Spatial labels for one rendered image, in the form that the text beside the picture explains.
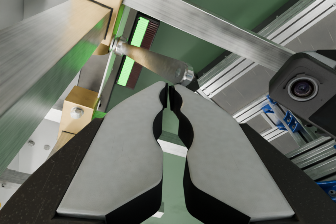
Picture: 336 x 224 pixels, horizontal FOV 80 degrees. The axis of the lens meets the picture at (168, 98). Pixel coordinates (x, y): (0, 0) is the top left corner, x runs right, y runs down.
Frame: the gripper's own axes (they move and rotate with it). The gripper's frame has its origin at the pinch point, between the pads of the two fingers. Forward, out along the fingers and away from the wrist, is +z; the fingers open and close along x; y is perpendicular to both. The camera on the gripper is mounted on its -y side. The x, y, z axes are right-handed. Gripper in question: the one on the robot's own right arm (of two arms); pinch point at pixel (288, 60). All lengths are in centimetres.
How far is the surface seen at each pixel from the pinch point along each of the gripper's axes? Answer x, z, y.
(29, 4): -15, 20, -47
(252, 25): -4, 83, 32
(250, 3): 5, 83, 24
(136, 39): -10.5, 12.0, -22.6
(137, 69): -16.7, 12.0, -20.3
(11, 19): -18, 16, -48
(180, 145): -23.5, 0.2, -7.1
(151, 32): -7.9, 12.0, -20.2
